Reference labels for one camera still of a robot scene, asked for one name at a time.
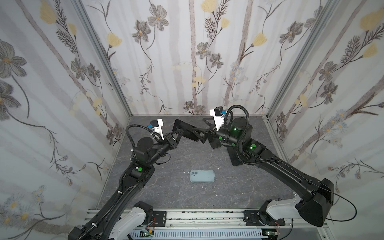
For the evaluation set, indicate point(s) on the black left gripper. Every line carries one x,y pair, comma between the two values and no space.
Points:
173,143

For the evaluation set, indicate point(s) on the light blue phone case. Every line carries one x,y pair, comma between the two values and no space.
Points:
202,176

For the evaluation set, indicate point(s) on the white slotted cable duct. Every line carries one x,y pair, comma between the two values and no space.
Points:
200,234

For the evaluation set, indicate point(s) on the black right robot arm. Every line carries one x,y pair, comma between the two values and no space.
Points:
313,199

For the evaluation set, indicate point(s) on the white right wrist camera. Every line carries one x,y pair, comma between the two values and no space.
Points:
218,114

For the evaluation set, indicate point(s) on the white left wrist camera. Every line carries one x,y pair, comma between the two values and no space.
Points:
156,126

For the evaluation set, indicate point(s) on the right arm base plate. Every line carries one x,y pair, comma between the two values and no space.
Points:
255,218

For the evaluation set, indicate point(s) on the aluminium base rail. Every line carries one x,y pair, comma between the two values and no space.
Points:
295,228

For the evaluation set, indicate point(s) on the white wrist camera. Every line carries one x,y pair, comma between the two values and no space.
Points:
156,126
218,114

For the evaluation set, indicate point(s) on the black phone purple edge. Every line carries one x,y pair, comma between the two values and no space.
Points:
188,133

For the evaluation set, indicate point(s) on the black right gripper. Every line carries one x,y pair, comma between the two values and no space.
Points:
215,138

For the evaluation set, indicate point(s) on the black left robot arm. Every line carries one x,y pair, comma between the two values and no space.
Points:
110,223

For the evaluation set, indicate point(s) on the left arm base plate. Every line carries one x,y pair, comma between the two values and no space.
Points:
156,219

